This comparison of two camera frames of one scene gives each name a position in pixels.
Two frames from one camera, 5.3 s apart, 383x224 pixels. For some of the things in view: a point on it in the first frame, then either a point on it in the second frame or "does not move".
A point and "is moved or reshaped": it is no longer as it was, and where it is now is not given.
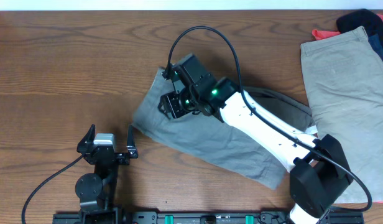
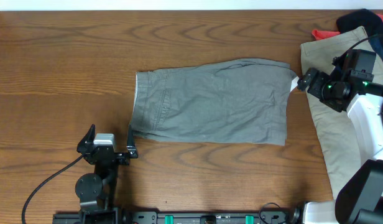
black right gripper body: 179,102 -> 324,89
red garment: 319,34 does not move
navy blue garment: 375,42 does not move
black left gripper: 124,159 does not move
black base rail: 201,218 does not move
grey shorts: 214,136 is moved or reshaped
